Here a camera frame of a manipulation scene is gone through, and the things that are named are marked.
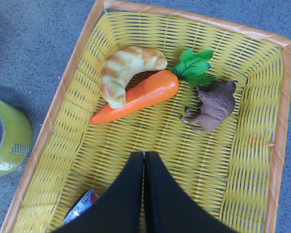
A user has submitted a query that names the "yellow woven basket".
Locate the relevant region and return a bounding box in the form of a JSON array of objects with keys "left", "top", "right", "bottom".
[{"left": 1, "top": 0, "right": 291, "bottom": 233}]

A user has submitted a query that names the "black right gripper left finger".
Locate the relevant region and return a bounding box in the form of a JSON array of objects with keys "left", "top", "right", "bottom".
[{"left": 55, "top": 152, "right": 144, "bottom": 233}]

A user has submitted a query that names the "toy croissant bread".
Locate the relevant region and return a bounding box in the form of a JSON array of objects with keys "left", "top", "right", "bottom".
[{"left": 98, "top": 46, "right": 167, "bottom": 109}]

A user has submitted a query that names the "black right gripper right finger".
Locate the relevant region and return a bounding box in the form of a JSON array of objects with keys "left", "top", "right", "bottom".
[{"left": 144, "top": 151, "right": 235, "bottom": 233}]

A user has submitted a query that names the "small blue white packet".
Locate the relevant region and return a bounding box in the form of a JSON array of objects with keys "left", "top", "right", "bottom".
[{"left": 64, "top": 189, "right": 99, "bottom": 224}]

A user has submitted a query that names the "orange toy carrot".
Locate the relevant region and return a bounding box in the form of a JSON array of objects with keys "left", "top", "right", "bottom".
[{"left": 90, "top": 49, "right": 214, "bottom": 124}]

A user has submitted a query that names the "yellow packing tape roll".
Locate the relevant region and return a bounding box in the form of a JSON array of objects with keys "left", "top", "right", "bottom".
[{"left": 0, "top": 100, "right": 32, "bottom": 177}]

